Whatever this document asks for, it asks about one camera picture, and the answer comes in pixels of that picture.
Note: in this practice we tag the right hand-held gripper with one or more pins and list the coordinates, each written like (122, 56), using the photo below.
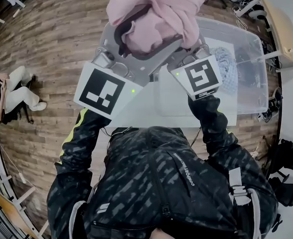
(201, 80)

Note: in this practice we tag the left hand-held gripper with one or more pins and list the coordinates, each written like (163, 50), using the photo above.
(100, 91)

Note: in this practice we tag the white laundry cloth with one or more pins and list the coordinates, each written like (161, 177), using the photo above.
(220, 42)

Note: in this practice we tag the blue patterned laundry cloth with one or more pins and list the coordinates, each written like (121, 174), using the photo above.
(226, 66)

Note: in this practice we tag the pink laundry garment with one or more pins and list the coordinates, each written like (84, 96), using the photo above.
(161, 14)

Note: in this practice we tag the clear plastic laundry basket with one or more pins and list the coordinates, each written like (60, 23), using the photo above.
(248, 58)

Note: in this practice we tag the person's right forearm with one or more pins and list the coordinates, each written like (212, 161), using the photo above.
(212, 123)

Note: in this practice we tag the person's left forearm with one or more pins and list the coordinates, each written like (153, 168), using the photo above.
(86, 136)

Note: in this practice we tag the white power strip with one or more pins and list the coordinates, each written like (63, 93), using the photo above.
(246, 5)

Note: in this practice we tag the white round device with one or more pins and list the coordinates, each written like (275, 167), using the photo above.
(258, 12)

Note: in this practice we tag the light wooden cabinet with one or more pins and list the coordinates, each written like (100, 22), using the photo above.
(283, 31)

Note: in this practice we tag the person's dark patterned jacket torso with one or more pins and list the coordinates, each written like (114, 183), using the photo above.
(149, 183)

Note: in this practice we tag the wooden board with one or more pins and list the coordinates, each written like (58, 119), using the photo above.
(10, 210)

